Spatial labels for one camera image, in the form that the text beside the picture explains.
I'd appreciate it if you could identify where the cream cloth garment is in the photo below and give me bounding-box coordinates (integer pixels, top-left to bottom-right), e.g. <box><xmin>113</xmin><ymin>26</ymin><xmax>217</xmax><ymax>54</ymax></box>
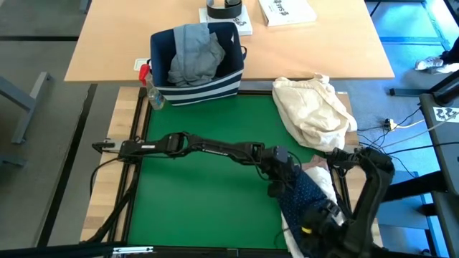
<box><xmin>272</xmin><ymin>73</ymin><xmax>359</xmax><ymax>153</ymax></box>

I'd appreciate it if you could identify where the green table mat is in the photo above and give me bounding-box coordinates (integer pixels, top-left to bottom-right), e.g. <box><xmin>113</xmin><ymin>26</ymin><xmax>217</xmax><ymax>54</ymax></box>
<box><xmin>127</xmin><ymin>93</ymin><xmax>340</xmax><ymax>252</ymax></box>

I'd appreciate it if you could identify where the black curved band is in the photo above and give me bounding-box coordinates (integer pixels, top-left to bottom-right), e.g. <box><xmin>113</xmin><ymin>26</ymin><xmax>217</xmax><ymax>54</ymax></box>
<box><xmin>207</xmin><ymin>0</ymin><xmax>243</xmax><ymax>19</ymax></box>

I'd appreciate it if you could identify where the silver metal bracket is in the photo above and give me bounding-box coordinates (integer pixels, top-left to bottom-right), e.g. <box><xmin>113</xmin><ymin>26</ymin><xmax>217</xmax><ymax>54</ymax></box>
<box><xmin>113</xmin><ymin>246</ymin><xmax>154</xmax><ymax>255</ymax></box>

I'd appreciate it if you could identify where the white marker tag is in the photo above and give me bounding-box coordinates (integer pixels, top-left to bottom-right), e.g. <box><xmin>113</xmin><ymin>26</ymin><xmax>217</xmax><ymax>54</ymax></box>
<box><xmin>432</xmin><ymin>106</ymin><xmax>459</xmax><ymax>124</ymax></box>

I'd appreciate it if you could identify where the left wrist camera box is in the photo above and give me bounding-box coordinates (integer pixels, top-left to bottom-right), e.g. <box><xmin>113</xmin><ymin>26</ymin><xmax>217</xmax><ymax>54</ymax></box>
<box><xmin>274</xmin><ymin>145</ymin><xmax>290</xmax><ymax>163</ymax></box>

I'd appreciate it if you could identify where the black side desk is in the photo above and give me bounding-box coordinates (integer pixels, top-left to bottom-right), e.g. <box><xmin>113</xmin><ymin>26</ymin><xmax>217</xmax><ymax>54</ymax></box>
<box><xmin>371</xmin><ymin>70</ymin><xmax>459</xmax><ymax>258</ymax></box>

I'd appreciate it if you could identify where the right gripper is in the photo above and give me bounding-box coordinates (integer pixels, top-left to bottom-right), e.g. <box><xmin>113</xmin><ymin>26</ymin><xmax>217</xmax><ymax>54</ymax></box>
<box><xmin>301</xmin><ymin>202</ymin><xmax>347</xmax><ymax>258</ymax></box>

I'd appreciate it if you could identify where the clear bottle with red cap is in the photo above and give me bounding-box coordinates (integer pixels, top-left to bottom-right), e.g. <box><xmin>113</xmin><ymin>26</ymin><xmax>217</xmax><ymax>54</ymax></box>
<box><xmin>138</xmin><ymin>63</ymin><xmax>166</xmax><ymax>111</ymax></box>

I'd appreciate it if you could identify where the small white square plate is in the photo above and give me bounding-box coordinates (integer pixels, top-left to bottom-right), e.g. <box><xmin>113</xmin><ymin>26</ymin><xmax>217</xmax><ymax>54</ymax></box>
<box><xmin>134</xmin><ymin>57</ymin><xmax>150</xmax><ymax>72</ymax></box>

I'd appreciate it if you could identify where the white shirt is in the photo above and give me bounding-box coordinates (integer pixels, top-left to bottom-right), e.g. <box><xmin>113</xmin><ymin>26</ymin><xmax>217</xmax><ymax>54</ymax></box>
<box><xmin>279</xmin><ymin>166</ymin><xmax>340</xmax><ymax>258</ymax></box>

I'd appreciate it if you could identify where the white cable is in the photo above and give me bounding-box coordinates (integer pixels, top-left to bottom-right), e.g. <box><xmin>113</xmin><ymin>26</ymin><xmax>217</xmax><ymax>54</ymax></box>
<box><xmin>389</xmin><ymin>116</ymin><xmax>459</xmax><ymax>143</ymax></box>

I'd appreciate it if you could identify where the black floor cable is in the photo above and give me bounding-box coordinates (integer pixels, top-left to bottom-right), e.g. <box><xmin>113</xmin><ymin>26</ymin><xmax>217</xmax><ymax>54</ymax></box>
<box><xmin>356</xmin><ymin>107</ymin><xmax>459</xmax><ymax>184</ymax></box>

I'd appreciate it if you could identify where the black aluminium table frame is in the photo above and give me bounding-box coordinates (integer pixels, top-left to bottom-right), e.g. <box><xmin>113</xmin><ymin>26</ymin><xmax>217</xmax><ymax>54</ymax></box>
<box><xmin>35</xmin><ymin>84</ymin><xmax>387</xmax><ymax>258</ymax></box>

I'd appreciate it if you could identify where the light wooden table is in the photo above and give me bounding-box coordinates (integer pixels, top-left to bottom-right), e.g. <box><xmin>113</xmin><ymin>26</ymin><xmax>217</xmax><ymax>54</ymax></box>
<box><xmin>64</xmin><ymin>0</ymin><xmax>395</xmax><ymax>84</ymax></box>

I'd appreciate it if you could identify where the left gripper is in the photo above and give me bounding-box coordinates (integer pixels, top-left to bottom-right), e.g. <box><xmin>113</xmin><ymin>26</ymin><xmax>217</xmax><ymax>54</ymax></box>
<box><xmin>260</xmin><ymin>145</ymin><xmax>298</xmax><ymax>199</ymax></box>

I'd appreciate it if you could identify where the pink waffle-knit shirt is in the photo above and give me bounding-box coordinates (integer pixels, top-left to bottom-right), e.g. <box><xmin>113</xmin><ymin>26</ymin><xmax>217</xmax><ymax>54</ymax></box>
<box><xmin>301</xmin><ymin>154</ymin><xmax>330</xmax><ymax>172</ymax></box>

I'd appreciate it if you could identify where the grey garment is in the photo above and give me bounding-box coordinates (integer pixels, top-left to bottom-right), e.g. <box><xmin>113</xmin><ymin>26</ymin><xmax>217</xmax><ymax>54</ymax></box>
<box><xmin>167</xmin><ymin>23</ymin><xmax>226</xmax><ymax>88</ymax></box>

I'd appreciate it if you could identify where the white printed flat box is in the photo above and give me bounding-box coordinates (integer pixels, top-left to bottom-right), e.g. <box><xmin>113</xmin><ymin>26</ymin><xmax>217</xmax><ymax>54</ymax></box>
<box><xmin>258</xmin><ymin>0</ymin><xmax>318</xmax><ymax>27</ymax></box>

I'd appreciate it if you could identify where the person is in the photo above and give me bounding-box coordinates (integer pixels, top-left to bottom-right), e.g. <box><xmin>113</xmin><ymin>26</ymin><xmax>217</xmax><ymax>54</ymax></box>
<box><xmin>415</xmin><ymin>37</ymin><xmax>459</xmax><ymax>77</ymax></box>

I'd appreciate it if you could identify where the small white printed box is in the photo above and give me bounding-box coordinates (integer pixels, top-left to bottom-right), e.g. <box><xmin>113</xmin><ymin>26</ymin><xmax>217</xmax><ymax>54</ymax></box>
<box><xmin>199</xmin><ymin>5</ymin><xmax>254</xmax><ymax>37</ymax></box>

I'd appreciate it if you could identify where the grey metal furniture leg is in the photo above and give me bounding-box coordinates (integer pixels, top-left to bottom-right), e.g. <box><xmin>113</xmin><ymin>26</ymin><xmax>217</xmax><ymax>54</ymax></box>
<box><xmin>0</xmin><ymin>71</ymin><xmax>54</xmax><ymax>168</ymax></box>

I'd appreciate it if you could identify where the navy white striped basket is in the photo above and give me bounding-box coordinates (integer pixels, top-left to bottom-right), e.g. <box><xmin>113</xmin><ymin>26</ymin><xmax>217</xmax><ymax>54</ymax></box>
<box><xmin>149</xmin><ymin>21</ymin><xmax>247</xmax><ymax>108</ymax></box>

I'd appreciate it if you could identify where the dark navy garment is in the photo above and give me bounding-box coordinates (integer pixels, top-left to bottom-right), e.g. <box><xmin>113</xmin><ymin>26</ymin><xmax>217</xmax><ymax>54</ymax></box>
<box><xmin>278</xmin><ymin>170</ymin><xmax>338</xmax><ymax>248</ymax></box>

